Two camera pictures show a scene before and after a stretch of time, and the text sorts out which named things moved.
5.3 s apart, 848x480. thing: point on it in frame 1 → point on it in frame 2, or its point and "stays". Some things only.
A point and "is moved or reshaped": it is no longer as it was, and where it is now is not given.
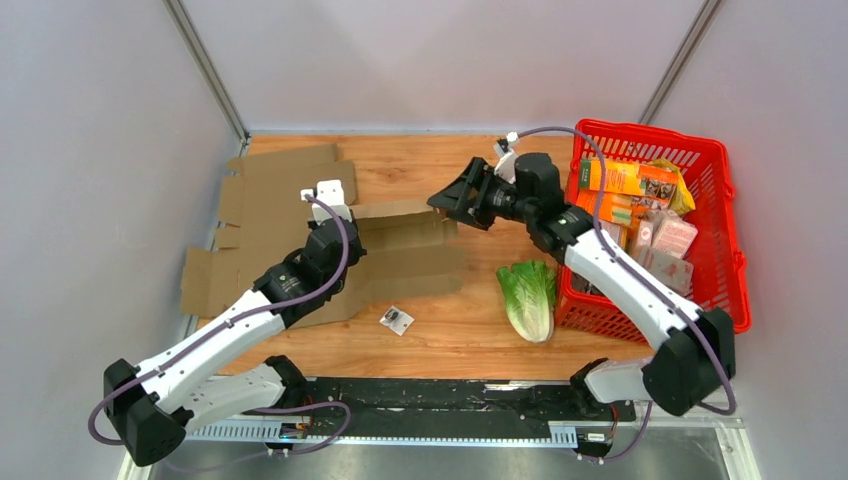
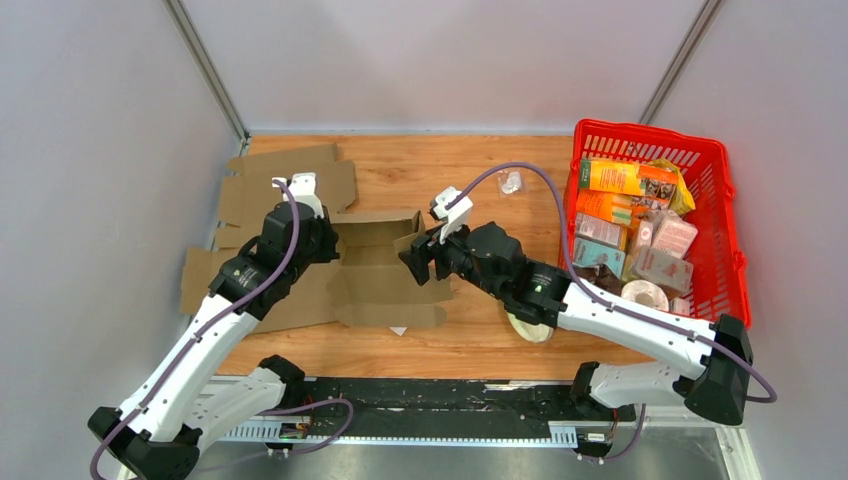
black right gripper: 477,174 → 424,250
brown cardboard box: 411,250 is moved or reshaped
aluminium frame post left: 191,40 stays
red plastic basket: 718,280 stays
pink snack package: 675,235 stays
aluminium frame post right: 707,12 stays
